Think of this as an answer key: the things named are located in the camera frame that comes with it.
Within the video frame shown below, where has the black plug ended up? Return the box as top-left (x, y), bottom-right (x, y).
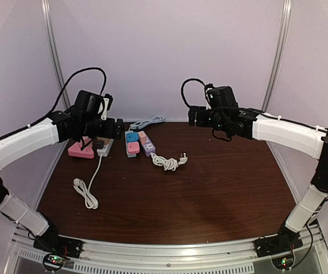
top-left (95, 140), bottom-right (104, 150)

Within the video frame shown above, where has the white power strip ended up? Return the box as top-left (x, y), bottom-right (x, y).
top-left (96, 139), bottom-right (114, 157)

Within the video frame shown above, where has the aluminium front rail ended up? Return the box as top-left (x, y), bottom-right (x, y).
top-left (3, 219), bottom-right (328, 274)

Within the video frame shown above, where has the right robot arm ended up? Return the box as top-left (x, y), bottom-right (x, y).
top-left (188, 106), bottom-right (328, 252)

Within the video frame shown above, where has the blue plug adapter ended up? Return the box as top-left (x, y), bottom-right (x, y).
top-left (126, 131), bottom-right (139, 143)

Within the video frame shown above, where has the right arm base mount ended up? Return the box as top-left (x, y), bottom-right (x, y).
top-left (254, 227), bottom-right (303, 257)

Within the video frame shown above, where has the pink triangular power strip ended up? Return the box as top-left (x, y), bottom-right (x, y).
top-left (68, 137), bottom-right (95, 159)

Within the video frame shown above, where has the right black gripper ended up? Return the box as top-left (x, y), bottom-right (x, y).
top-left (189, 106), bottom-right (228, 133)

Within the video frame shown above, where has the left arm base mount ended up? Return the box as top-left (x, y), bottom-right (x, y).
top-left (33, 228), bottom-right (83, 259)

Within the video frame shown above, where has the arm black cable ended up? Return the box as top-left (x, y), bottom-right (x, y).
top-left (181, 78), bottom-right (210, 108)
top-left (0, 67), bottom-right (108, 143)

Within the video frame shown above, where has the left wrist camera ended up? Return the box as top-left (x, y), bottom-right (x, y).
top-left (71, 90), bottom-right (113, 121)

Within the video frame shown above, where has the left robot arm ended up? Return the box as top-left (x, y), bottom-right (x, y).
top-left (0, 108), bottom-right (124, 253)

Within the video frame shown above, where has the purple power strip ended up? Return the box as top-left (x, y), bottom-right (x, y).
top-left (140, 135), bottom-right (156, 157)

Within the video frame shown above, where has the beige cube charger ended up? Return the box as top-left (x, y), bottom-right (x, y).
top-left (98, 138), bottom-right (110, 144)

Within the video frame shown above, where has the light blue power strip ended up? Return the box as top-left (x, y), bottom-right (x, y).
top-left (125, 131), bottom-right (140, 158)

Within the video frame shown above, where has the aluminium post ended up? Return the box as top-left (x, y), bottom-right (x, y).
top-left (40, 0), bottom-right (72, 111)
top-left (262, 0), bottom-right (293, 111)

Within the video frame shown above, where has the pink plug adapter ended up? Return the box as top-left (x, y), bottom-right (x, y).
top-left (127, 142), bottom-right (140, 154)

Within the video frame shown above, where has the left aluminium post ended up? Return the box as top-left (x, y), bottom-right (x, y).
top-left (40, 0), bottom-right (72, 111)

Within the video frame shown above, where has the small pink charger plug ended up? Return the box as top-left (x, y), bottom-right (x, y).
top-left (138, 131), bottom-right (147, 146)

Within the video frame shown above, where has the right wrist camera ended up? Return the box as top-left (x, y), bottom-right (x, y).
top-left (204, 83), bottom-right (238, 110)

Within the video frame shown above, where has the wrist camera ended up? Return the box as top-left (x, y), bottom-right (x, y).
top-left (204, 83), bottom-right (238, 110)
top-left (71, 90), bottom-right (113, 121)

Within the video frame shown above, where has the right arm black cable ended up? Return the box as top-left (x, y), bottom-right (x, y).
top-left (181, 78), bottom-right (210, 108)

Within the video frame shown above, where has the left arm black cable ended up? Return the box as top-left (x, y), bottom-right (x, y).
top-left (0, 67), bottom-right (108, 143)

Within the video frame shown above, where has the right aluminium post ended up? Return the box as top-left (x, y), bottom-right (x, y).
top-left (262, 0), bottom-right (293, 111)

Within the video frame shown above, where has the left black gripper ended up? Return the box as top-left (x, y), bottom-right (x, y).
top-left (81, 116), bottom-right (124, 140)

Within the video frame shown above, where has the white cable of purple strip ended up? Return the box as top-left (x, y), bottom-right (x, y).
top-left (151, 151), bottom-right (189, 172)

